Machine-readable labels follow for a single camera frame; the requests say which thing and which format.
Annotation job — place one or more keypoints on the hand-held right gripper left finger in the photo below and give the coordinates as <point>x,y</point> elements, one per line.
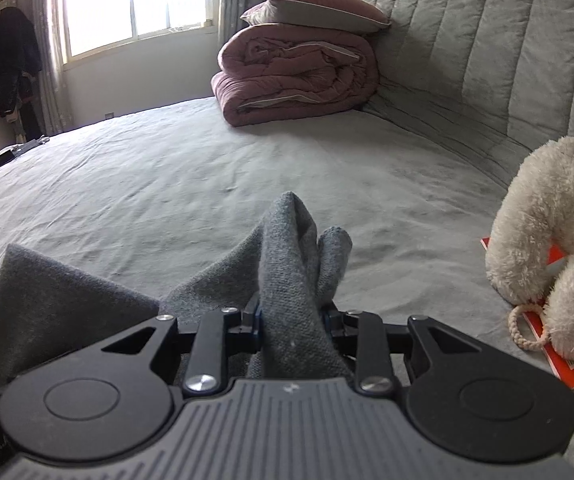
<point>249,332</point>

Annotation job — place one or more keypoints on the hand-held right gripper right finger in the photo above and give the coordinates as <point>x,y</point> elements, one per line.
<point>334,325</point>

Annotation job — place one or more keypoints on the grey knit cat-print sweater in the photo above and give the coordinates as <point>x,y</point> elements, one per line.
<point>287,260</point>

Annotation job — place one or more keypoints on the dark hanging clothes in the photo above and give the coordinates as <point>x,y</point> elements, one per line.
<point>7,60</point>

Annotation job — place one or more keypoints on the grey bed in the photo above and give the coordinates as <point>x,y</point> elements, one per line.
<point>192,170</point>

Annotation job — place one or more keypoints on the white plush toy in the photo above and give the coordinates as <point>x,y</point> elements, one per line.
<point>542,220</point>

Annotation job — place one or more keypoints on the orange book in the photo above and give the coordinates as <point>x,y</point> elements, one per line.
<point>567,372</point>

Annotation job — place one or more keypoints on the pink folded quilt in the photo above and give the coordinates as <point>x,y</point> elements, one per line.
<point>292,75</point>

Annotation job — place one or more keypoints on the black smartphone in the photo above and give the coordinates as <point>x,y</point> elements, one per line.
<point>1,158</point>

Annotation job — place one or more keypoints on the grey quilted headboard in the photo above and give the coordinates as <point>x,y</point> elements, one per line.
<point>492,60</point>

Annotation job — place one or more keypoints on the pink and grey pillow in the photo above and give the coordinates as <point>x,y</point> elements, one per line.
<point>317,7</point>

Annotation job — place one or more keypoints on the window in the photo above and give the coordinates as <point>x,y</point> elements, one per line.
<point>132,0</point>

